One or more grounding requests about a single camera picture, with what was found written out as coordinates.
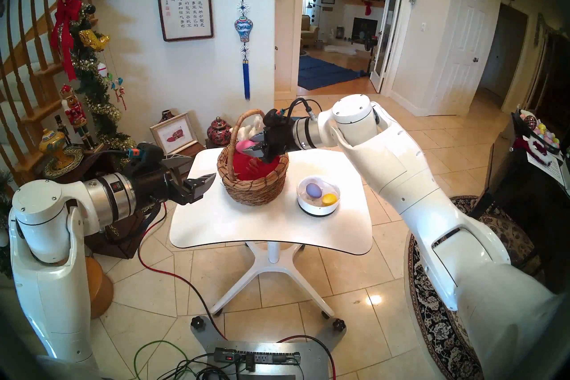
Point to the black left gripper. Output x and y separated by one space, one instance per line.
156 185

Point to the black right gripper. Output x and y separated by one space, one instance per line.
280 143

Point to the pink easter egg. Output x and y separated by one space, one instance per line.
242 146

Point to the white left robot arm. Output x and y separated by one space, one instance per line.
44 214

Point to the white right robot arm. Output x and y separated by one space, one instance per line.
423 196

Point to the red shredded basket filling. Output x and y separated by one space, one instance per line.
249 170

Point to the purple easter egg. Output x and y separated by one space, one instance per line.
313 191

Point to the yellow easter egg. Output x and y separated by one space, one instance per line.
329 199

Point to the white egg tree ornament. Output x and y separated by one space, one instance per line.
102 69

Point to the white plush bunny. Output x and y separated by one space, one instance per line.
242 132

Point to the framed red shoe picture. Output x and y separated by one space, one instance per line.
173 134

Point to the red cloisonne lidded jar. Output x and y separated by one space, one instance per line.
219 134

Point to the small dark vase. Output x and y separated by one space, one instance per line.
166 115

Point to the white round bowl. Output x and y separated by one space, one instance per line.
311 207

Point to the blue area rug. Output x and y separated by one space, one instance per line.
320 74

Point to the dark wood side table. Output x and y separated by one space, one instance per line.
120 247

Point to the colourful hanging bird ornaments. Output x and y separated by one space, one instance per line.
118 87

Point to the ornate decorative plate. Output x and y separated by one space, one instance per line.
71 161

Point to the blue vase tassel hanging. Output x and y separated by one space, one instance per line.
243 29

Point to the green tinsel stair garland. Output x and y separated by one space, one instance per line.
95 89

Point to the tan armchair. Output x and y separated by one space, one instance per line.
309 32

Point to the red nutcracker figure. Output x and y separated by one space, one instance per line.
75 112

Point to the small black nutcracker figure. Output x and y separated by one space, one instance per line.
62 130

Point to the yellow cloisonne urn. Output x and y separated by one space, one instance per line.
52 143

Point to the round orange wooden stand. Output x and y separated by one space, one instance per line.
100 290

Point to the black base knob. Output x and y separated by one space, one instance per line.
198 324
339 325

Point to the black fireplace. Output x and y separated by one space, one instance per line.
364 29

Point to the wooden staircase railing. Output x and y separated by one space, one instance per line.
40 114

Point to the gold foil ornament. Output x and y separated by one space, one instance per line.
93 40

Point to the white glass french door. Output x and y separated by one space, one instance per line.
387 27

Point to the red christmas stocking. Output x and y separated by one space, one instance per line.
368 8

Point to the black power strip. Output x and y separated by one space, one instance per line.
267 357

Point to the red ribbon bow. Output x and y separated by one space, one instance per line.
67 14

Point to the decorated christmas tree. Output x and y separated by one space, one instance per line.
5 261

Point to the white panel door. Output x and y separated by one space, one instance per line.
463 49

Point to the large oriental floral rug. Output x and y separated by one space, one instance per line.
436 339

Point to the black tray of eggs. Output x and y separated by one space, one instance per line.
539 132

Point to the white paper sheet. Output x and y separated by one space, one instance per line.
547 170

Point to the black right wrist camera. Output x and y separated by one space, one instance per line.
274 120

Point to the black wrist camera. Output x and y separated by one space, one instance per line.
274 120
147 154

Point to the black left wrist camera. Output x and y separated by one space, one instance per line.
147 154

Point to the white table pedestal base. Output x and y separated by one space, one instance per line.
271 263

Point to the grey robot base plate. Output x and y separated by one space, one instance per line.
311 361

